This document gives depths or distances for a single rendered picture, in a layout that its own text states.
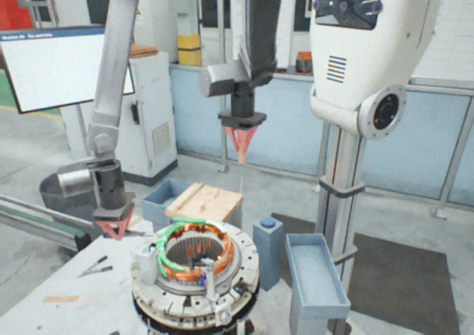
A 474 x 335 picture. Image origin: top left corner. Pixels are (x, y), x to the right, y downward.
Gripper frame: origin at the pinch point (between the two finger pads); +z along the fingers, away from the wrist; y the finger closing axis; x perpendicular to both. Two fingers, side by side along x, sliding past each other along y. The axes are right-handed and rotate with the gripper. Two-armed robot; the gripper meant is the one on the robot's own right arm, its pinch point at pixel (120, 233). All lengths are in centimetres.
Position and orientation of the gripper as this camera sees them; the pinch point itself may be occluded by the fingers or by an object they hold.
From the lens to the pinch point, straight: 90.2
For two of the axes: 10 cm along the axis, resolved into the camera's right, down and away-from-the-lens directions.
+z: 0.0, 9.0, 4.4
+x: 10.0, 0.4, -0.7
